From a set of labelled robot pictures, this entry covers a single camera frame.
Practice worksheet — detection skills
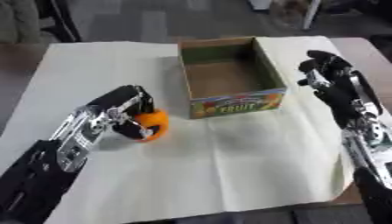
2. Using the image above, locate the white table leg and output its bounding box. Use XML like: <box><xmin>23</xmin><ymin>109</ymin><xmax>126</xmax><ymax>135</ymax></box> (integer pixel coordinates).
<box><xmin>301</xmin><ymin>0</ymin><xmax>324</xmax><ymax>31</ymax></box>

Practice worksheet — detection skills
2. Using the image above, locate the tan cardboard box green inside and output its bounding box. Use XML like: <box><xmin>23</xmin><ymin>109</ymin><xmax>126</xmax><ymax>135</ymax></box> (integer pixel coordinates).
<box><xmin>176</xmin><ymin>36</ymin><xmax>288</xmax><ymax>120</ymax></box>

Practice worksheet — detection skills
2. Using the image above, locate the black chair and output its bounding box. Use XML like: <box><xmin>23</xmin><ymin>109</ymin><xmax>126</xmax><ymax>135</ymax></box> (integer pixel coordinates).
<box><xmin>35</xmin><ymin>0</ymin><xmax>85</xmax><ymax>44</ymax></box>

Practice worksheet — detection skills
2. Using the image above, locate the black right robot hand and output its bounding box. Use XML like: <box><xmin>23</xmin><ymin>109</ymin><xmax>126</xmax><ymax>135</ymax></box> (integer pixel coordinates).
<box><xmin>295</xmin><ymin>50</ymin><xmax>385</xmax><ymax>130</ymax></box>

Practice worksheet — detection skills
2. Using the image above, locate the orange toy fruit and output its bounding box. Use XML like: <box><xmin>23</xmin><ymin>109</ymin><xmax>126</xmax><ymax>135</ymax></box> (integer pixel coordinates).
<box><xmin>131</xmin><ymin>108</ymin><xmax>171</xmax><ymax>143</ymax></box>

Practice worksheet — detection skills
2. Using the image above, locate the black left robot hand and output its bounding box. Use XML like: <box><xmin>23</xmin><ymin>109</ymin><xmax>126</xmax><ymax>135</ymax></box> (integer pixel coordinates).
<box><xmin>84</xmin><ymin>84</ymin><xmax>158</xmax><ymax>141</ymax></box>

